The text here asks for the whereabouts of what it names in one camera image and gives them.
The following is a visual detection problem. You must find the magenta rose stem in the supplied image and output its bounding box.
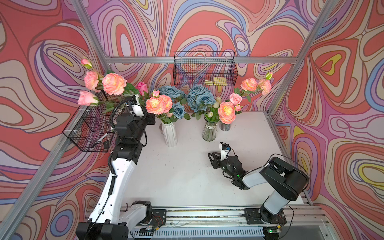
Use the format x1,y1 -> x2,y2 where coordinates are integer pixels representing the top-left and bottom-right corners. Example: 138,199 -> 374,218
136,82 -> 149,96

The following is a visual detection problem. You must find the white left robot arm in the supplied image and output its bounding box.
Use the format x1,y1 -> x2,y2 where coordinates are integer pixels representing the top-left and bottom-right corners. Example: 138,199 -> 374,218
76,113 -> 156,240

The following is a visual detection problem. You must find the clear ribbed glass vase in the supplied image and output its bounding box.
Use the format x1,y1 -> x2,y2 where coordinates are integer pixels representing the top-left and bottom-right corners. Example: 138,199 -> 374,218
202,120 -> 217,142

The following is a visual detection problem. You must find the black wire basket left wall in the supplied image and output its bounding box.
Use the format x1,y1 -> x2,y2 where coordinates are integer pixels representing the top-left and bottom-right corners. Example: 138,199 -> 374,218
63,106 -> 116,153

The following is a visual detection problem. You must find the pink peony branch right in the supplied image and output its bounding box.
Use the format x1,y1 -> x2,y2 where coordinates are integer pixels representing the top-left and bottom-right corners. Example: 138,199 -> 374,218
234,72 -> 273,103

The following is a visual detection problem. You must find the blue rose bunch white vase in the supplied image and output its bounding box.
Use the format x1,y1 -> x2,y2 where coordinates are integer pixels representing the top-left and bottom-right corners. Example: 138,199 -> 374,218
157,86 -> 191,125

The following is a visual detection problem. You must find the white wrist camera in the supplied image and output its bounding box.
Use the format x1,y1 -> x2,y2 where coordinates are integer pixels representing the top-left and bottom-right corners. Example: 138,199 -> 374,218
128,95 -> 144,117
219,142 -> 232,161

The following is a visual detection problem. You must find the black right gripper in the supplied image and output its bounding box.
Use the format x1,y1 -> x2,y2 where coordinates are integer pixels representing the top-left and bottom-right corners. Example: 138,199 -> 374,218
207,151 -> 236,180

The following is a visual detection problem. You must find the light pink rose stem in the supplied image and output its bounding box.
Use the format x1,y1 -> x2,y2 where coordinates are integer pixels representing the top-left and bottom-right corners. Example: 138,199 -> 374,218
78,91 -> 125,114

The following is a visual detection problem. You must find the clear pen holder jar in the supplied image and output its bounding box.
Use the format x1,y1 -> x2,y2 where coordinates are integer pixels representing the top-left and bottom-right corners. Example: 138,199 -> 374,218
219,121 -> 231,132

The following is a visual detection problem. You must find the black wire basket back wall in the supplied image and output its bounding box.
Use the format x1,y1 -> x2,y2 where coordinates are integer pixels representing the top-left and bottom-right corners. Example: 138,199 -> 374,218
173,50 -> 238,87

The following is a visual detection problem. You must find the white marker in basket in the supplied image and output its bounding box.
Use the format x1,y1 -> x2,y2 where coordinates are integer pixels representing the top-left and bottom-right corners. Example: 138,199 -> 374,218
91,133 -> 108,148

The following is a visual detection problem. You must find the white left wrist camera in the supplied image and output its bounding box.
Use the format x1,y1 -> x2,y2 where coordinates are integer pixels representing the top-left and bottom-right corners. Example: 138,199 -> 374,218
128,95 -> 144,117

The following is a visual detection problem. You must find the black wire basket wall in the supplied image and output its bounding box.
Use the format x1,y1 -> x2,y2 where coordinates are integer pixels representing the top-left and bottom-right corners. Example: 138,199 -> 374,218
173,50 -> 238,87
63,106 -> 116,153

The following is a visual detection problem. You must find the yellow sponge in basket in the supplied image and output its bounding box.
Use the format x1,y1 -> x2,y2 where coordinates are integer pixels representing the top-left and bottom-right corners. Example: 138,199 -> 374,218
204,77 -> 228,87

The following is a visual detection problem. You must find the white ribbed ceramic vase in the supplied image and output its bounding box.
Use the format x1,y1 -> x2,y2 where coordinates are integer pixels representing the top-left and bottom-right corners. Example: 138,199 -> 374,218
162,123 -> 178,148

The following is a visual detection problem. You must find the metal base rail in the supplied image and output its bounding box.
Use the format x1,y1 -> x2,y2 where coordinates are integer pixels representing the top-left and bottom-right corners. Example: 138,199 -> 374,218
83,204 -> 331,240

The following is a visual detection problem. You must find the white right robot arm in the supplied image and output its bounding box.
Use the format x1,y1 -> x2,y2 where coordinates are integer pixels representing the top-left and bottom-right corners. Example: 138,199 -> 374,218
208,151 -> 309,225

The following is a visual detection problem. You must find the pink peony flower branch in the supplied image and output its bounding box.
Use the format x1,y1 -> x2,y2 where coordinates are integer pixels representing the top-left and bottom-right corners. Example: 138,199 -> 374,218
81,59 -> 139,97

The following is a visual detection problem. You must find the pink peony bunch glass vase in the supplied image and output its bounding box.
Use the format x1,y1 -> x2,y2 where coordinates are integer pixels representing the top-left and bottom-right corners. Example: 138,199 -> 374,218
204,93 -> 243,125

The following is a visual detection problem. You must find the blue rose bunch glass vase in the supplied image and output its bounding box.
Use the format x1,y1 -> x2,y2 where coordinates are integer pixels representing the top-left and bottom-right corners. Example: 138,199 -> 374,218
187,85 -> 216,120

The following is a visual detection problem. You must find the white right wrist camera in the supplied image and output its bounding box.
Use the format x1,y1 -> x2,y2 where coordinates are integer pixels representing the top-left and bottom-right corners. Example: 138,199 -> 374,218
219,142 -> 232,161

